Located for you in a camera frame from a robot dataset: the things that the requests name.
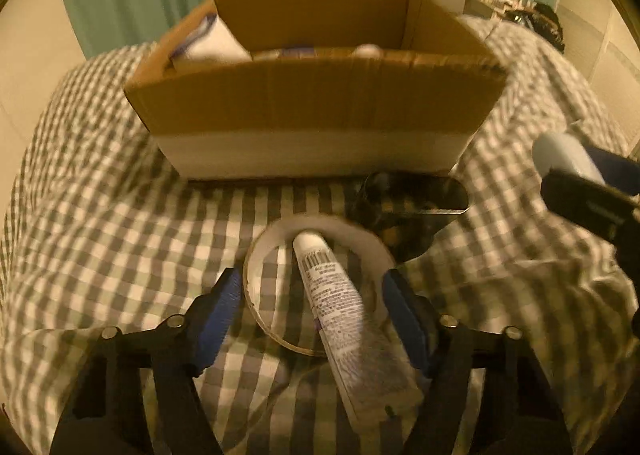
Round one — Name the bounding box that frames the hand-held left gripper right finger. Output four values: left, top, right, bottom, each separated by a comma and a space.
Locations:
382, 268, 576, 455

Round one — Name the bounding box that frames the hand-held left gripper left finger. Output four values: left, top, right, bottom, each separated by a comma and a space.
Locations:
50, 267, 243, 455

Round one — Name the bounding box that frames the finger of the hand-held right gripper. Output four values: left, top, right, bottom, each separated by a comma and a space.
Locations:
540, 167, 640, 242
584, 144, 640, 196

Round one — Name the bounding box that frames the light blue rounded object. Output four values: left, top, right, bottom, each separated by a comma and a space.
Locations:
531, 131, 607, 186

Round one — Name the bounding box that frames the white squeeze tube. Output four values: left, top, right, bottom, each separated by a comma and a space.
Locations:
292, 230, 425, 433

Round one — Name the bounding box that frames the brown cardboard box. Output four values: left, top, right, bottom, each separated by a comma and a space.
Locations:
123, 0, 509, 182

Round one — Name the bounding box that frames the white tape roll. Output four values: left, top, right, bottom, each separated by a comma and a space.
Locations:
243, 214, 397, 359

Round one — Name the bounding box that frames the dark glossy case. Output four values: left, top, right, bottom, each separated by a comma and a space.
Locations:
349, 172, 470, 263

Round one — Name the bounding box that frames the green white checked blanket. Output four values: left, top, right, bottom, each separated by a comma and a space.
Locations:
0, 15, 640, 455

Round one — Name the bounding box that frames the dark bag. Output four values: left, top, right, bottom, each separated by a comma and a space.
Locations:
504, 2, 567, 54

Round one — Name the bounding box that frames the white purple pouch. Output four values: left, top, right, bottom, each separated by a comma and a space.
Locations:
169, 14, 252, 66

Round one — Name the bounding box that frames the purple white tube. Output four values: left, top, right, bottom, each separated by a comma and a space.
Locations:
251, 47, 353, 62

